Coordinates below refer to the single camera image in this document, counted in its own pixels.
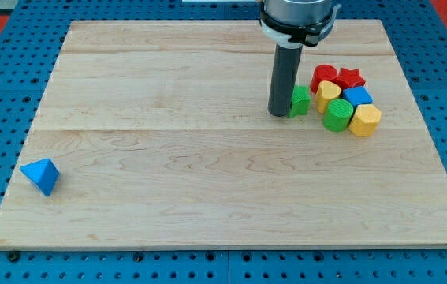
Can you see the green star block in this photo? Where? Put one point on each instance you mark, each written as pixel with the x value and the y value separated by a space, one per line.
pixel 300 101

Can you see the yellow hexagon block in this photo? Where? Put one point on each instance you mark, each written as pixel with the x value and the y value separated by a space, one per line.
pixel 365 120

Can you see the blue cube block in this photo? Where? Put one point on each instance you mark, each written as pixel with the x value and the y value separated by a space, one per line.
pixel 357 96

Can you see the blue triangle block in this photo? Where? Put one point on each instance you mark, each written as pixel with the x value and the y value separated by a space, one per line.
pixel 43 174

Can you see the red cylinder block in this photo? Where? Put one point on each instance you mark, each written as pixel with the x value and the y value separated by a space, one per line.
pixel 321 73

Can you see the wooden board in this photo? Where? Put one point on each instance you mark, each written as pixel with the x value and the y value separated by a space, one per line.
pixel 162 138

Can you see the green cylinder block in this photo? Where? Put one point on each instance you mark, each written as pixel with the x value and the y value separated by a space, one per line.
pixel 338 114

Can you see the yellow heart block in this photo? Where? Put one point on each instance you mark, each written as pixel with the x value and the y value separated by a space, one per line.
pixel 327 91

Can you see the red star block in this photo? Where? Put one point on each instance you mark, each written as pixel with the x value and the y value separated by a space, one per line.
pixel 349 78

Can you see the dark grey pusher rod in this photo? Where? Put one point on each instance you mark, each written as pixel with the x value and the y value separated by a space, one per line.
pixel 284 72

